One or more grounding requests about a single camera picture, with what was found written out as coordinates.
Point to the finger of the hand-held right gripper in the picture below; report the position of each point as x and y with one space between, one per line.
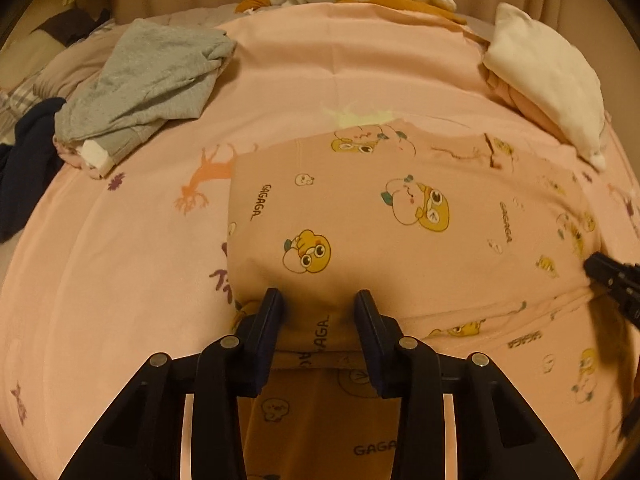
607 270

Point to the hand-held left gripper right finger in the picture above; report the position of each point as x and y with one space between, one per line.
369 330

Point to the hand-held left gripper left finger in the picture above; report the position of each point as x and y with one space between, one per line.
269 330

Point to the peach cartoon print garment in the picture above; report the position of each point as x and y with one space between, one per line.
375 220

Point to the pink folded clothes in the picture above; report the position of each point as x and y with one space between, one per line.
515 100

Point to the pink printed bed sheet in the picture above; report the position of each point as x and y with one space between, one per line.
150 260

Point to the white folded cloth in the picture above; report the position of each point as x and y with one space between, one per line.
545 75

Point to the pink garment with white tag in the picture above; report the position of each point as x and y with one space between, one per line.
95 157

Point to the grey garment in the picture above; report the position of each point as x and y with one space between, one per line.
150 75

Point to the navy cloth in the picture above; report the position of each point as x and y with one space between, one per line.
30 160

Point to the mauve quilt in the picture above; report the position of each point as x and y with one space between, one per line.
70 72

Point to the plaid pillow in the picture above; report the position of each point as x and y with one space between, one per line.
15 102

